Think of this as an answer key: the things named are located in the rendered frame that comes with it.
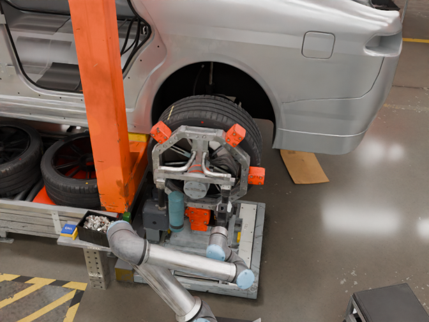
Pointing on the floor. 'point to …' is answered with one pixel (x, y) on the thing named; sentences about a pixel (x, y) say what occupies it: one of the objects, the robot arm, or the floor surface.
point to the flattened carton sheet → (303, 167)
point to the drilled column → (97, 268)
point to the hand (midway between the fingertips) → (225, 201)
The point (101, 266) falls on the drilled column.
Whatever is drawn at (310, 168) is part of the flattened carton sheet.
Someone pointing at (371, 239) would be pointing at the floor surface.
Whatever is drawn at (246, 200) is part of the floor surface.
